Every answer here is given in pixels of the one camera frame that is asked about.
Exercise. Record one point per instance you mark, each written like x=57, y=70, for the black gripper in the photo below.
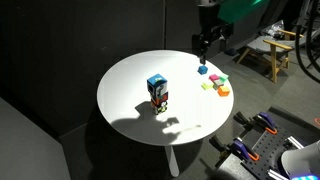
x=210, y=33

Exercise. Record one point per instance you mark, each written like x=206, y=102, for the orange block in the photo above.
x=223, y=91

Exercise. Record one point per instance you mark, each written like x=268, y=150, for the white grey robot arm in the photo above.
x=208, y=13

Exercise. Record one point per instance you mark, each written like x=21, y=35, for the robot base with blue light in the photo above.
x=301, y=160

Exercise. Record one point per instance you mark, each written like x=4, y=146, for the blue block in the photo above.
x=202, y=69

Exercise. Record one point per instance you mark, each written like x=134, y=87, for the pink block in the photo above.
x=213, y=77

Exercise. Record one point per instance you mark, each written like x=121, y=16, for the mint green block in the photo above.
x=224, y=77

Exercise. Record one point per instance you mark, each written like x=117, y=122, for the grey block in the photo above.
x=218, y=83

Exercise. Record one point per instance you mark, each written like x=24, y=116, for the light green block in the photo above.
x=207, y=86

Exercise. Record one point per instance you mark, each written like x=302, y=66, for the wooden chair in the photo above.
x=274, y=50

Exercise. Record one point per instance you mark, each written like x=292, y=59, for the clear plastic bag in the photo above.
x=273, y=29

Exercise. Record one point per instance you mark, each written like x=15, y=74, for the picture cube with blue face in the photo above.
x=156, y=84

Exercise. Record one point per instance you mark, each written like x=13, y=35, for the picture cube with orange face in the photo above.
x=160, y=104

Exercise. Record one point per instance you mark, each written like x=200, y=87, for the purple clamp with orange tips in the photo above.
x=265, y=120
x=241, y=150

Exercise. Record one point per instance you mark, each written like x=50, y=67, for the black perforated mounting board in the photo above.
x=266, y=150

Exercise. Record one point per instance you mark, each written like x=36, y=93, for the white table leg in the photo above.
x=172, y=161

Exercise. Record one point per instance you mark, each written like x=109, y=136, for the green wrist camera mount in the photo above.
x=240, y=8

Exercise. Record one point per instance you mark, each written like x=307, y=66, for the aluminium rail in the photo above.
x=276, y=174
x=296, y=142

